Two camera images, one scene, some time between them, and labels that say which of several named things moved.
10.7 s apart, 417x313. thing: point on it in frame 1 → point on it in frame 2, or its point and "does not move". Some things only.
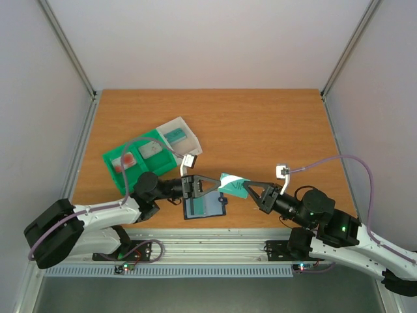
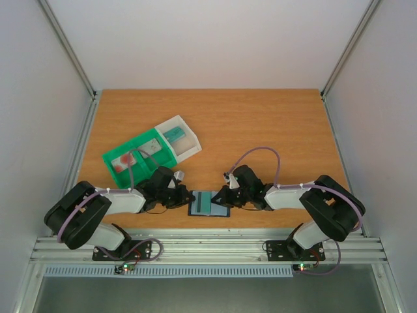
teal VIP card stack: (174, 135) does not move
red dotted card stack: (129, 160) does not move
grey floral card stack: (149, 149) does not move
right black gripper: (268, 198) → (229, 195)
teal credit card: (199, 205) → (206, 202)
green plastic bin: (149, 154) does not move
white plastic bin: (180, 139) does not move
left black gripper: (191, 186) → (184, 193)
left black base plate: (139, 251) does not move
